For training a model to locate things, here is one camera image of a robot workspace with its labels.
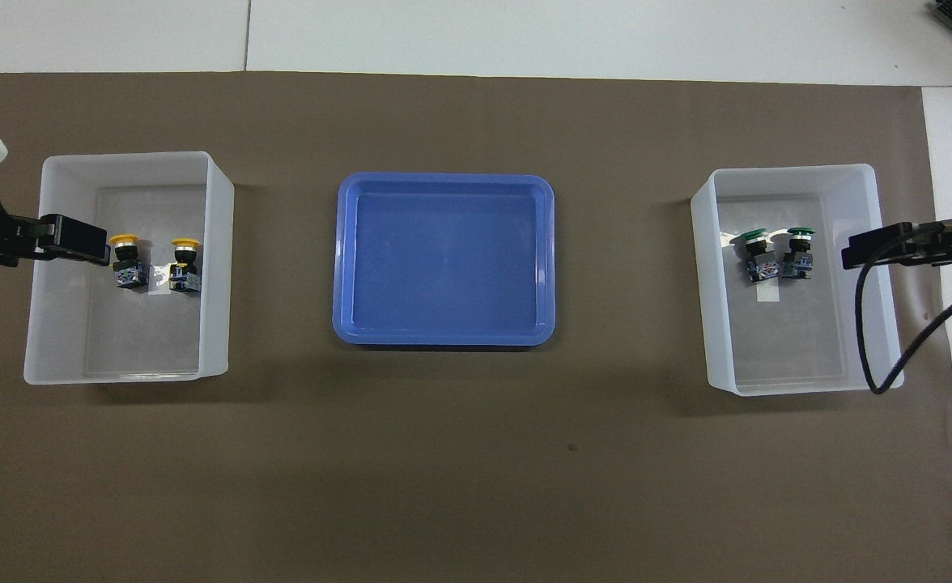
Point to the yellow mushroom push button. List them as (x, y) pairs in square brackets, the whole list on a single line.
[(185, 243), (124, 239)]

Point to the green mushroom push button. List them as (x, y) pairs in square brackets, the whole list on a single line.
[(801, 232), (751, 236)]

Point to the small white paper label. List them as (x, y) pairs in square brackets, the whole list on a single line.
[(160, 290), (768, 293)]

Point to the translucent white plastic box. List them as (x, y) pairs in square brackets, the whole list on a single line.
[(816, 348), (136, 340)]

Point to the blue plastic tray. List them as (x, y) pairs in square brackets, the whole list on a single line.
[(444, 267)]

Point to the brown paper table mat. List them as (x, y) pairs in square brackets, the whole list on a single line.
[(476, 453)]

